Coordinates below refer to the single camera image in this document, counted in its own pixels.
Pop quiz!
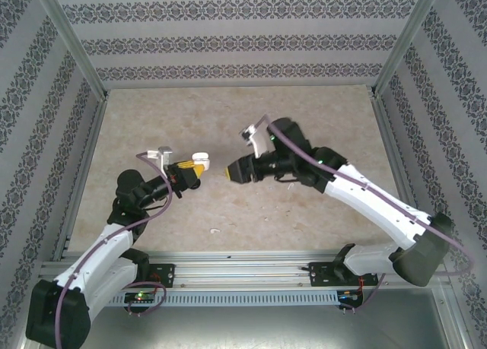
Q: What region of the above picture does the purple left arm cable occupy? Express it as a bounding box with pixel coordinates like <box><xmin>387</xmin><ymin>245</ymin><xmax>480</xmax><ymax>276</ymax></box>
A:
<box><xmin>53</xmin><ymin>151</ymin><xmax>174</xmax><ymax>346</ymax></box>

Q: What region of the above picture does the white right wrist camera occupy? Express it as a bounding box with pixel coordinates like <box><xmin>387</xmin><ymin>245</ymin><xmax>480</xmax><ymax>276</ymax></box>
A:
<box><xmin>238</xmin><ymin>123</ymin><xmax>277</xmax><ymax>160</ymax></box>

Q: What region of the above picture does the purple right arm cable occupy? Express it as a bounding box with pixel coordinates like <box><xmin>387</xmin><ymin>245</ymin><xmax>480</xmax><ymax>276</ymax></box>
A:
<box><xmin>256</xmin><ymin>113</ymin><xmax>475</xmax><ymax>313</ymax></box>

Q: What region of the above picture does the aluminium side rail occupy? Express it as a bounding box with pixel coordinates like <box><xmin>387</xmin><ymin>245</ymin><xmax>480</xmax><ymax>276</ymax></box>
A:
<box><xmin>369</xmin><ymin>94</ymin><xmax>433</xmax><ymax>258</ymax></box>
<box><xmin>52</xmin><ymin>97</ymin><xmax>110</xmax><ymax>262</ymax></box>

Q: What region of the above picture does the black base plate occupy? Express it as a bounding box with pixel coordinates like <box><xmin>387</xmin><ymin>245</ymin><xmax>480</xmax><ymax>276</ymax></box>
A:
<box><xmin>309</xmin><ymin>261</ymin><xmax>380</xmax><ymax>287</ymax></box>
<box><xmin>146</xmin><ymin>263</ymin><xmax>177</xmax><ymax>290</ymax></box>

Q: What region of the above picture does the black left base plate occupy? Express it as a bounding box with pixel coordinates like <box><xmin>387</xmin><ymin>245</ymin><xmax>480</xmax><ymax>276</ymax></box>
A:
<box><xmin>146</xmin><ymin>263</ymin><xmax>177</xmax><ymax>290</ymax></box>

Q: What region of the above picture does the slotted grey cable duct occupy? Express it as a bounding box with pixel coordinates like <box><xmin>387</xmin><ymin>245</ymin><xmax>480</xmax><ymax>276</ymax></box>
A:
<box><xmin>106</xmin><ymin>290</ymin><xmax>340</xmax><ymax>306</ymax></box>

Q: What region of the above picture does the aluminium mounting rail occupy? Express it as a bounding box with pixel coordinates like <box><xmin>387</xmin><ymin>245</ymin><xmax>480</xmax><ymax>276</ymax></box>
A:
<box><xmin>37</xmin><ymin>249</ymin><xmax>450</xmax><ymax>290</ymax></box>

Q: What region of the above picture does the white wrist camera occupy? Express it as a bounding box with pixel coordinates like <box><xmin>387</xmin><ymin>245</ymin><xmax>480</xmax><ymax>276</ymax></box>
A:
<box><xmin>238</xmin><ymin>123</ymin><xmax>277</xmax><ymax>160</ymax></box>
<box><xmin>147</xmin><ymin>145</ymin><xmax>174</xmax><ymax>175</ymax></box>

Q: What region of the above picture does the grey metal sheet panel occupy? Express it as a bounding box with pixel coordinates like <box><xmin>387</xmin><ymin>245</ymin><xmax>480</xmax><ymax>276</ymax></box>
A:
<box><xmin>85</xmin><ymin>303</ymin><xmax>460</xmax><ymax>349</ymax></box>

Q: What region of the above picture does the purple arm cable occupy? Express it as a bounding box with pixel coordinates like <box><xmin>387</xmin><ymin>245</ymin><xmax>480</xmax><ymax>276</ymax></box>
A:
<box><xmin>53</xmin><ymin>151</ymin><xmax>174</xmax><ymax>346</ymax></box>
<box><xmin>256</xmin><ymin>113</ymin><xmax>475</xmax><ymax>313</ymax></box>

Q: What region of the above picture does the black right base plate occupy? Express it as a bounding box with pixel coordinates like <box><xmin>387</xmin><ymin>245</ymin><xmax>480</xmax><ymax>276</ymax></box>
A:
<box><xmin>309</xmin><ymin>261</ymin><xmax>380</xmax><ymax>287</ymax></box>

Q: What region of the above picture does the left controller circuit board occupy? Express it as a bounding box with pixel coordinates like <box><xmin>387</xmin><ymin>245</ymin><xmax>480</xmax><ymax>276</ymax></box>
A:
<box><xmin>124</xmin><ymin>292</ymin><xmax>155</xmax><ymax>304</ymax></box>

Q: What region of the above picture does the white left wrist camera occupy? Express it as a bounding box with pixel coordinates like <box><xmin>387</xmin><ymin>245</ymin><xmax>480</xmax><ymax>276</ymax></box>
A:
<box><xmin>147</xmin><ymin>145</ymin><xmax>174</xmax><ymax>175</ymax></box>

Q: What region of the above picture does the white earbud charging case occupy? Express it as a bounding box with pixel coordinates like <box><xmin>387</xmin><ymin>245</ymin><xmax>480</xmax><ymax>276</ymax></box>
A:
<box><xmin>191</xmin><ymin>152</ymin><xmax>212</xmax><ymax>171</ymax></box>

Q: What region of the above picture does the aluminium frame post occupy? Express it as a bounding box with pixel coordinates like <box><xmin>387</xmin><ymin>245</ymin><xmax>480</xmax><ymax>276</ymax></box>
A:
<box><xmin>31</xmin><ymin>0</ymin><xmax>110</xmax><ymax>100</ymax></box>
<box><xmin>372</xmin><ymin>0</ymin><xmax>447</xmax><ymax>97</ymax></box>

